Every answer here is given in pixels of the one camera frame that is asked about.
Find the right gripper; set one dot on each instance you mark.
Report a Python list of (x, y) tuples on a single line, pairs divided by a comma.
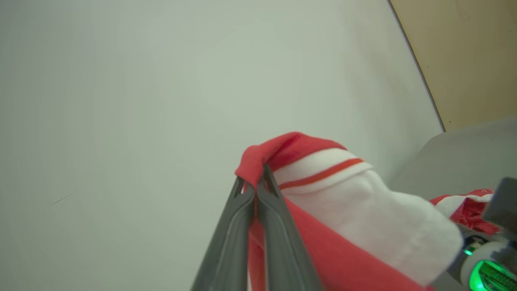
[(484, 270)]

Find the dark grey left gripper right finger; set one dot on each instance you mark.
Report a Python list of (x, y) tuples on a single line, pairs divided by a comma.
[(282, 250)]

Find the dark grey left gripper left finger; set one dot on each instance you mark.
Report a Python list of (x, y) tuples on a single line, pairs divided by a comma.
[(230, 242)]

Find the red and white garment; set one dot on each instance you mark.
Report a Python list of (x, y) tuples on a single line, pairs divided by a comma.
[(363, 218)]

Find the grey fabric sofa seat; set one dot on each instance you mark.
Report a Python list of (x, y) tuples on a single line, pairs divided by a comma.
[(464, 161)]

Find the beige wooden panel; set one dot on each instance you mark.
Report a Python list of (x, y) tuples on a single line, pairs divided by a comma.
[(468, 60)]

